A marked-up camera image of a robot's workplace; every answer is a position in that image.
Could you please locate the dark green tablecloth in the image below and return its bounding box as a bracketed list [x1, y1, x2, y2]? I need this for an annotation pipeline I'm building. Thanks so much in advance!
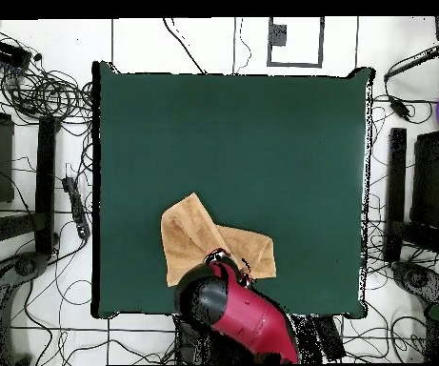
[90, 60, 376, 320]

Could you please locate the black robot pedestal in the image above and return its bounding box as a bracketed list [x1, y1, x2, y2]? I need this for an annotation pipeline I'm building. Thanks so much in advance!
[172, 315, 258, 365]

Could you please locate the tan terry towel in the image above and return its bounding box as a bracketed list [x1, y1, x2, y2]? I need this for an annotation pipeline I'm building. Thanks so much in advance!
[160, 192, 277, 288]

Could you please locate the black network switch box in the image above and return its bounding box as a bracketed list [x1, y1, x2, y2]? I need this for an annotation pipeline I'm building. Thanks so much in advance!
[0, 35, 32, 71]

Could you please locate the black speckled box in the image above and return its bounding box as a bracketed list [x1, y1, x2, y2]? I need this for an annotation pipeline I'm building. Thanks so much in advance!
[409, 129, 439, 230]

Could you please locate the black power strip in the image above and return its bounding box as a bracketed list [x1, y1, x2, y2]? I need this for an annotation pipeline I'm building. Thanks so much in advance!
[311, 315, 347, 363]
[61, 174, 91, 241]

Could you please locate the black rod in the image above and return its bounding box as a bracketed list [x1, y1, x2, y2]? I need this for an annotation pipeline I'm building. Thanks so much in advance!
[383, 42, 439, 83]

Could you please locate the black cable tangle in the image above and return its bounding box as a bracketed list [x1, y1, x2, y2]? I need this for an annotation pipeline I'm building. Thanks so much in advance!
[0, 22, 94, 129]

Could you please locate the black power adapter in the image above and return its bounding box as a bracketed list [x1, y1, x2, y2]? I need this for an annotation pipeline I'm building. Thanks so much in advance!
[388, 94, 412, 122]

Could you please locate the black frame bar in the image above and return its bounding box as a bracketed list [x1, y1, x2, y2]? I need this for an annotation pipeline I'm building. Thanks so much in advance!
[33, 114, 58, 256]
[384, 128, 408, 263]

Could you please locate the dark grey stand base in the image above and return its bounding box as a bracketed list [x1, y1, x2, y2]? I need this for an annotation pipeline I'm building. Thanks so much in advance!
[0, 251, 50, 365]
[389, 260, 439, 306]

